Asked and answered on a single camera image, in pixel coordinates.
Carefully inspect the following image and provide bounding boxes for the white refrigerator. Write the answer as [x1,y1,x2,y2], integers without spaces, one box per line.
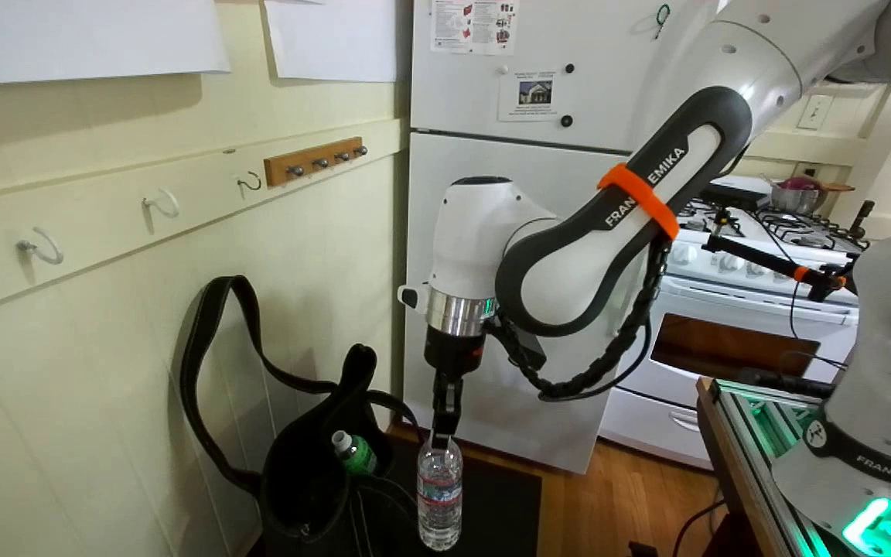
[398,0,721,476]

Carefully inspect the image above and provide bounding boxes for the printed sheet on refrigerator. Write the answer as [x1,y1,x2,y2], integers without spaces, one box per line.
[426,0,523,57]

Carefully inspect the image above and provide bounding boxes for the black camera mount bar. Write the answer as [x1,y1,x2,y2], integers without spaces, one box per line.
[700,229,868,303]

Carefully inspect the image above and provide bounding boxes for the small white wall paper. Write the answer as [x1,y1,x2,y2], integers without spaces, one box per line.
[261,0,398,88]

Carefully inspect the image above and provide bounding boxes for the clear plastic water bottle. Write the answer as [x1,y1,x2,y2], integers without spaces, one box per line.
[414,432,467,554]

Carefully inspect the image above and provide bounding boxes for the robot base table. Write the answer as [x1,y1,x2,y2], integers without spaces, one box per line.
[694,375,891,557]

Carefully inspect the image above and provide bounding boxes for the loop shaped fridge magnet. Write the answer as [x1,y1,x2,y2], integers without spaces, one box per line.
[629,0,674,42]

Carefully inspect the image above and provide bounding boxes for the wooden key hook rack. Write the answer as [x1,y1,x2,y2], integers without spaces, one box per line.
[262,138,373,190]

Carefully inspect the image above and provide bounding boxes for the photo fridge magnet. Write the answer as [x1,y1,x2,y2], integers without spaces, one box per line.
[514,71,561,113]

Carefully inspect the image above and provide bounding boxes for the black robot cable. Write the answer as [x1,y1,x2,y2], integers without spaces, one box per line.
[487,238,674,405]

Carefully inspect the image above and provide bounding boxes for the black shoulder bag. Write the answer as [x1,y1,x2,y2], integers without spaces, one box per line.
[176,274,441,557]

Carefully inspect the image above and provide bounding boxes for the thin dark floor cable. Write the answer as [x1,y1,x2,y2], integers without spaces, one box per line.
[672,494,731,557]

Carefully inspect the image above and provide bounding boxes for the red cooking pot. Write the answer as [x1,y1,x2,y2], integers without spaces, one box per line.
[769,174,830,216]

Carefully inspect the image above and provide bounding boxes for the orange strap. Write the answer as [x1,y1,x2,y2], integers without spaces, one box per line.
[598,160,685,243]

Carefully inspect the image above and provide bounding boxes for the large white wall paper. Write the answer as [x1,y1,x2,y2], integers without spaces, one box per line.
[0,0,231,91]

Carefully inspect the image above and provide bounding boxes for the white stove with oven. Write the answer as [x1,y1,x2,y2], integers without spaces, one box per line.
[598,174,874,475]

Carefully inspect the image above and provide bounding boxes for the dark low cabinet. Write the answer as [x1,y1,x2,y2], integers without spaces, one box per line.
[378,427,547,557]

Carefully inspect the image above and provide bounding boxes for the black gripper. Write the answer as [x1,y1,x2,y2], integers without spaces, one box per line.
[420,329,490,446]

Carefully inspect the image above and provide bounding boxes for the white light switch plate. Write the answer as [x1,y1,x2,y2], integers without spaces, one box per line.
[795,92,837,132]

